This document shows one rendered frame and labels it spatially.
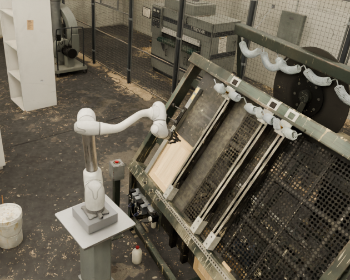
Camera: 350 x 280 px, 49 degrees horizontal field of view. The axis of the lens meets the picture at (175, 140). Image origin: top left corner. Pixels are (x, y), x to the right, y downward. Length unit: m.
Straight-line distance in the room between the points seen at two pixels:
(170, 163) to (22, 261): 1.76
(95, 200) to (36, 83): 3.96
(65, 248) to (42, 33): 3.65
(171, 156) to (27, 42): 3.75
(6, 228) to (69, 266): 0.72
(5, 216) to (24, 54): 3.21
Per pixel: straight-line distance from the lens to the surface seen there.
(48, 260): 4.19
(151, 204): 3.58
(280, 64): 3.47
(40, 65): 6.81
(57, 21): 8.68
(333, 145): 2.59
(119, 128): 2.97
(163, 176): 3.56
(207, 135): 3.25
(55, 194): 4.97
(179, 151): 3.50
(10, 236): 4.27
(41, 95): 6.99
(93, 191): 3.18
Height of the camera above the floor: 3.02
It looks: 30 degrees down
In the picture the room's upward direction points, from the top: 6 degrees clockwise
